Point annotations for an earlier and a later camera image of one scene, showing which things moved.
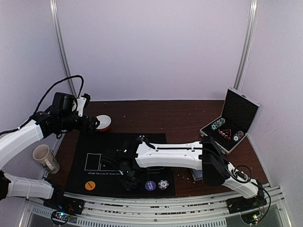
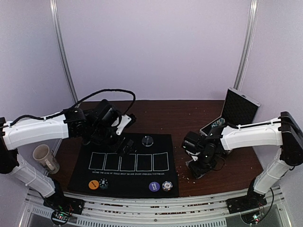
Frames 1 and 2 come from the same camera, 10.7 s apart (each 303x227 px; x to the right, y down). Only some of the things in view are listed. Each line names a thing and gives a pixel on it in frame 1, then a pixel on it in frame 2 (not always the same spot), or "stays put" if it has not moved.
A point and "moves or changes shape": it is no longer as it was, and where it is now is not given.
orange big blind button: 90,185 moves or changes shape
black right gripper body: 113,158 -> 197,168
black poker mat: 105,164 stays put
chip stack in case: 217,124 stays put
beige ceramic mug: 42,153 stays put
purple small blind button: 150,185 moves or changes shape
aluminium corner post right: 253,13 stays put
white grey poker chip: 163,184 moves or changes shape
